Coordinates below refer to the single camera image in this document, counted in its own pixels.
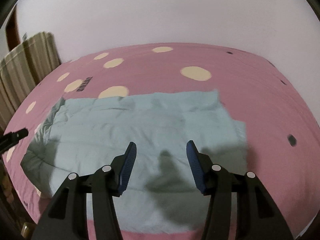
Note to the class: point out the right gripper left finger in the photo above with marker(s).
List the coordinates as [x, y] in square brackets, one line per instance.
[66, 215]

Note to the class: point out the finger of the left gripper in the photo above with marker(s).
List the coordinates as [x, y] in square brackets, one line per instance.
[11, 139]

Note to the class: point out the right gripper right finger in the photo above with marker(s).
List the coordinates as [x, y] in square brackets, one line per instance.
[240, 206]

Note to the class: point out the light blue puffer jacket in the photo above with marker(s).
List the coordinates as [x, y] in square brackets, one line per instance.
[82, 135]

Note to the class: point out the striped headboard cover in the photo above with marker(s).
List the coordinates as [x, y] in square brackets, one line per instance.
[23, 68]

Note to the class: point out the pink polka dot bedsheet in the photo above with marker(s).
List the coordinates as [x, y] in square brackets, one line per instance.
[283, 135]

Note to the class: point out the brown wooden door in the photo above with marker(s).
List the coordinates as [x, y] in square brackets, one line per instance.
[11, 30]

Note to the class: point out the wall light switch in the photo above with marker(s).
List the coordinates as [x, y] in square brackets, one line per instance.
[24, 37]

